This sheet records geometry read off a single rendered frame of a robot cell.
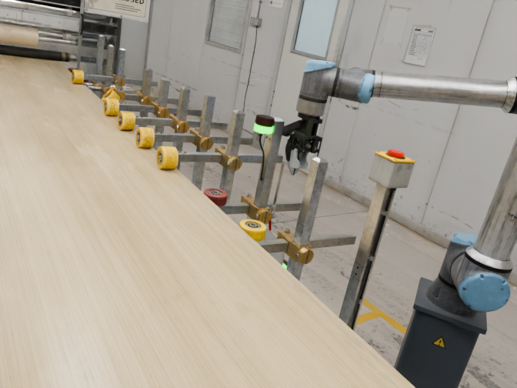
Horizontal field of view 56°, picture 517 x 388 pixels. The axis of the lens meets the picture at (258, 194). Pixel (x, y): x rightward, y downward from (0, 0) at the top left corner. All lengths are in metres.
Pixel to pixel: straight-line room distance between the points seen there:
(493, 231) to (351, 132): 3.30
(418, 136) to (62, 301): 3.74
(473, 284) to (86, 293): 1.18
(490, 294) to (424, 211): 2.70
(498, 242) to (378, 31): 3.33
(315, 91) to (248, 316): 0.78
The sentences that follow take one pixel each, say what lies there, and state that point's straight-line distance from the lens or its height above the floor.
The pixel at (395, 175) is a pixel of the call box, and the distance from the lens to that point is 1.18.
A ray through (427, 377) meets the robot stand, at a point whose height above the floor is 0.32.
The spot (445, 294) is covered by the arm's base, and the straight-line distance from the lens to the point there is 1.95.
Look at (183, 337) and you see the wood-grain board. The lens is 0.94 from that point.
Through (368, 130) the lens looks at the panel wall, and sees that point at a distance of 4.73.
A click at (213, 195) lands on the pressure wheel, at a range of 1.59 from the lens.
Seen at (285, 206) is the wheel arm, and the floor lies 0.85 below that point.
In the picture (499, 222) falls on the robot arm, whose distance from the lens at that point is 1.70.
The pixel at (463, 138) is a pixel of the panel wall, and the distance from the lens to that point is 4.19.
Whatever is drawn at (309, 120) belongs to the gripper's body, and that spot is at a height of 1.20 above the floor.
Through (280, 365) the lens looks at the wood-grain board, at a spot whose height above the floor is 0.90.
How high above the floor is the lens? 1.46
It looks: 19 degrees down
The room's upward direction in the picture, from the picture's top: 11 degrees clockwise
